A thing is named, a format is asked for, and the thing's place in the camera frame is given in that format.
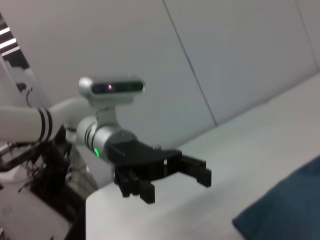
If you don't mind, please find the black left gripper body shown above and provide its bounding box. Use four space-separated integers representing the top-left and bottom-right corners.
106 140 183 185

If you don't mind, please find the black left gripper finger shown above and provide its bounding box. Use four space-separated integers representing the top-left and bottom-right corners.
113 167 156 205
165 154 213 189

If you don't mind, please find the teal blue t-shirt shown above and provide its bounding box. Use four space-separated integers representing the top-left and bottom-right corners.
232 154 320 240

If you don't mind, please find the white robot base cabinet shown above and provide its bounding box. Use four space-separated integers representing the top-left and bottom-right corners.
0 183 72 240

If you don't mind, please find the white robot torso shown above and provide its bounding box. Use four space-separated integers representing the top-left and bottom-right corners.
0 57 100 193

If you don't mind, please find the black panel with light strips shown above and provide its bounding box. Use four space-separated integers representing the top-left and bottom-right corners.
0 11 31 69

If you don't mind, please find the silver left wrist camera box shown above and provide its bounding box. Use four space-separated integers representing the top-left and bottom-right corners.
77 74 147 129

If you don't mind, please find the black tangled cable bundle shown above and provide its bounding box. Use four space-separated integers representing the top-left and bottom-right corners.
0 124 73 201

